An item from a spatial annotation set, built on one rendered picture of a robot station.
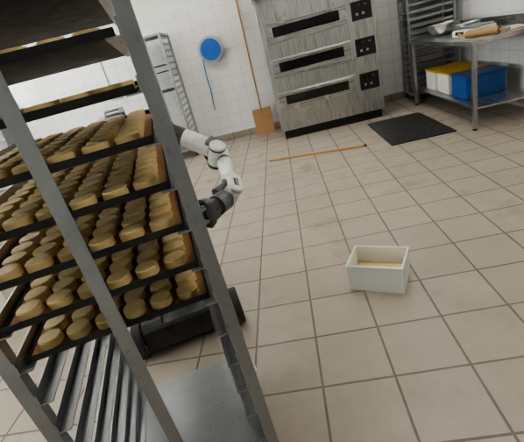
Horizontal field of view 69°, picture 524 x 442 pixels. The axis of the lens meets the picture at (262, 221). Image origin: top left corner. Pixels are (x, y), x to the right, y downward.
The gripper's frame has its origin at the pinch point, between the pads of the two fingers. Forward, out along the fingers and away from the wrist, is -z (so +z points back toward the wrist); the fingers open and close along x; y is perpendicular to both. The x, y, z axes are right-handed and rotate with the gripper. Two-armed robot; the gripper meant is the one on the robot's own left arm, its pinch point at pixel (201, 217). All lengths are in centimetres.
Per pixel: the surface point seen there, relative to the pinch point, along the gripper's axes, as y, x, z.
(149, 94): 49, 51, -52
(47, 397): 19, -2, -80
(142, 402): -15, -56, -46
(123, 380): -11, -38, -51
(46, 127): -578, 22, 294
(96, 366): -3, -20, -60
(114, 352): -14, -29, -48
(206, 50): -294, 72, 427
